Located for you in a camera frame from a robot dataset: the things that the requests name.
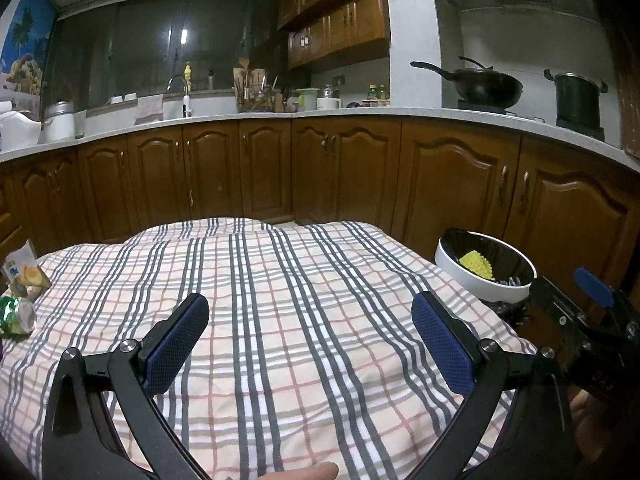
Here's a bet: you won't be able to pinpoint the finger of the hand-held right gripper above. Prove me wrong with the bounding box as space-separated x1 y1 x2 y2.
573 266 640 333
529 276 593 353

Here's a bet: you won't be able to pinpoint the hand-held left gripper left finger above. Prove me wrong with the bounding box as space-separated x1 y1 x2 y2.
41 291 211 480

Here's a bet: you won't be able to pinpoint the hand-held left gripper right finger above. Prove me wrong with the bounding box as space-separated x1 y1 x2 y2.
402 290 578 480

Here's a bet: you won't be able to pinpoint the white bin with black bag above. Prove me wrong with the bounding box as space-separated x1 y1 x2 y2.
433 227 539 328

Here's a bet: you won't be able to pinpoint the yellow plastic wrapper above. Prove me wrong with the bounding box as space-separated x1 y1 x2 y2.
458 249 497 282

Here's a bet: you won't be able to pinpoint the person's right hand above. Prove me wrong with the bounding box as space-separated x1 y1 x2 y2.
570 390 608 467

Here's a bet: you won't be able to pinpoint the person's left hand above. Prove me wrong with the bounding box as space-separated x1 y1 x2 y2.
259 462 339 480

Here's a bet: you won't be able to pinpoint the brown wooden cabinet door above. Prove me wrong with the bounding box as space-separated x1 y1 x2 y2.
292 120 334 222
510 135 640 303
182 122 241 222
77 139 134 242
238 120 293 219
127 127 189 229
330 120 402 232
12 154 84 257
392 120 522 262

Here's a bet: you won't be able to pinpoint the plaid blanket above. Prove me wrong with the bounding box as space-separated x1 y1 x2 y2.
0 217 539 480

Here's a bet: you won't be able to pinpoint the black induction cooker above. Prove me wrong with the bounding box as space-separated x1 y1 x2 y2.
555 117 607 142

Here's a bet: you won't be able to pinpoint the crumpled green snack packet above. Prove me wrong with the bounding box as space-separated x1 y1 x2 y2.
0 294 37 337

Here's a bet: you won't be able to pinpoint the snack packets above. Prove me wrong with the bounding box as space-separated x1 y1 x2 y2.
1 238 53 297

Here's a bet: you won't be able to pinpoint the black stock pot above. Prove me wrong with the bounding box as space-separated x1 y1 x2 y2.
543 68 610 131

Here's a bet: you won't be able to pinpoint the gas stove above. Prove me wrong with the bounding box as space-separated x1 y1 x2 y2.
456 100 522 115

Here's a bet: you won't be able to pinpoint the black wok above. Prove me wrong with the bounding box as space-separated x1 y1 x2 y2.
410 56 525 110

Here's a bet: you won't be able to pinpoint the brown wooden kitchen cabinets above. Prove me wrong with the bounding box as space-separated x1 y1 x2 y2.
0 104 640 173

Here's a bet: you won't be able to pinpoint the white hanging towel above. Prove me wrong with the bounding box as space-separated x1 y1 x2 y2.
134 94 165 126

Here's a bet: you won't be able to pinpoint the chrome sink faucet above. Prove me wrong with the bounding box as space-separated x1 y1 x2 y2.
167 75 194 119

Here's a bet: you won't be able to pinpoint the rack with wooden utensils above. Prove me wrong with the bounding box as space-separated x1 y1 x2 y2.
232 52 282 114

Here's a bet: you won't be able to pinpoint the white green jar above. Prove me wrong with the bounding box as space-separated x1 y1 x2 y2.
295 87 321 113

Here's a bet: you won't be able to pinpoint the dark kitchen window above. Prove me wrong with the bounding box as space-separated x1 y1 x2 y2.
44 0 282 112

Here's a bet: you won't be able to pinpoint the brown wooden wall cabinet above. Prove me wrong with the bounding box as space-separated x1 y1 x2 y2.
277 0 392 72

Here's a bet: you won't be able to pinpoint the tropical wall poster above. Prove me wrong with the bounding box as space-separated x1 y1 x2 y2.
0 0 57 97

